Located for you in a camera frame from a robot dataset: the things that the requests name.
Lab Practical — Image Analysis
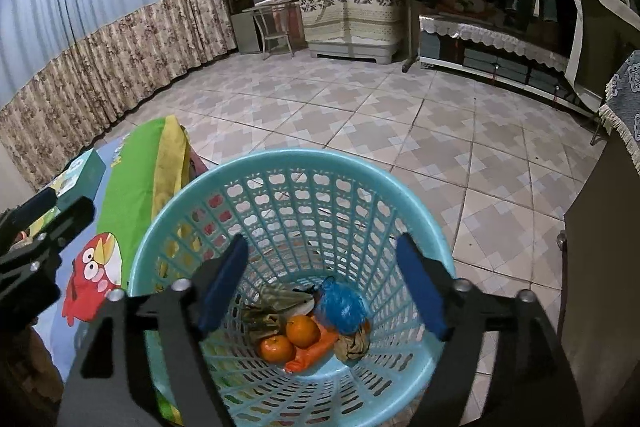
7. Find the brown cloth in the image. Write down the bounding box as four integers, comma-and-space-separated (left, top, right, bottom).
0, 327, 66, 427

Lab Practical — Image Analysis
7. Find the brown paper ball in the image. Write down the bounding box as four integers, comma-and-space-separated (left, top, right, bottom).
332, 322, 372, 362

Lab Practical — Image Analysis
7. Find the cabinet with patterned cover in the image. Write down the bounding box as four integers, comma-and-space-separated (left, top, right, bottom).
294, 0, 408, 65

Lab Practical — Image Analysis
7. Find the blue and beige curtain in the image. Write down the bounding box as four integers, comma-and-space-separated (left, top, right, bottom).
0, 0, 238, 192

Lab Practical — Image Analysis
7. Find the cartoon bird printed blanket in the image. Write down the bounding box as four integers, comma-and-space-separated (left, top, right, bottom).
37, 117, 201, 383

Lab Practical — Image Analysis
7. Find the pink printed sheet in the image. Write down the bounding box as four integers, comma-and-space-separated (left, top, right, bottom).
182, 142, 211, 182

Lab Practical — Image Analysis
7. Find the small folding table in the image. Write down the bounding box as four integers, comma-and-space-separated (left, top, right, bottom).
242, 0, 301, 59

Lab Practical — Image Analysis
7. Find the white lace cloth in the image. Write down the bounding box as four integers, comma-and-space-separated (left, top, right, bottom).
419, 14, 571, 70

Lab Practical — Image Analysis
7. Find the green cardboard box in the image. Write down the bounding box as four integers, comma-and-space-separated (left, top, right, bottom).
47, 148, 108, 212

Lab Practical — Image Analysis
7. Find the water dispenser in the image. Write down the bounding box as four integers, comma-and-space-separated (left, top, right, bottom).
222, 0, 268, 54

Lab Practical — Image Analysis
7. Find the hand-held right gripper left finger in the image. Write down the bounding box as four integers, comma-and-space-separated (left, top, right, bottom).
57, 234, 249, 427

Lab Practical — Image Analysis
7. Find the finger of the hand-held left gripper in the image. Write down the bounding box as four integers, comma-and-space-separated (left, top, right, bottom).
0, 188, 58, 238
0, 196, 96, 280

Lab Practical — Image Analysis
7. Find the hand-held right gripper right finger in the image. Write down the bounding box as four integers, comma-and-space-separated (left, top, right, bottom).
395, 233, 586, 427

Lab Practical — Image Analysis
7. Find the dark chair with white trim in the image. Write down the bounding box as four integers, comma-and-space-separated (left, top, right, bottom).
565, 0, 640, 112

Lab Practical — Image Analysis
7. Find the light blue plastic basket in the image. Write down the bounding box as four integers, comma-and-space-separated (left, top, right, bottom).
127, 149, 458, 427

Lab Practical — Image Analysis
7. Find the tangerine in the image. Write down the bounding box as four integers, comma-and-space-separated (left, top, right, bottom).
259, 334, 295, 364
286, 314, 322, 349

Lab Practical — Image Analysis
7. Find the low dark cabinet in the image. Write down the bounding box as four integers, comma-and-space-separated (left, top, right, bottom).
417, 14, 601, 118

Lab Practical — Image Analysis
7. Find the brown wooden cabinet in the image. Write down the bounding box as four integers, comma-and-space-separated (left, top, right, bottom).
557, 137, 640, 427

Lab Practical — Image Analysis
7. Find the blue mesh ball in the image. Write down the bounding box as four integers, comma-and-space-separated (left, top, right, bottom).
315, 279, 366, 335

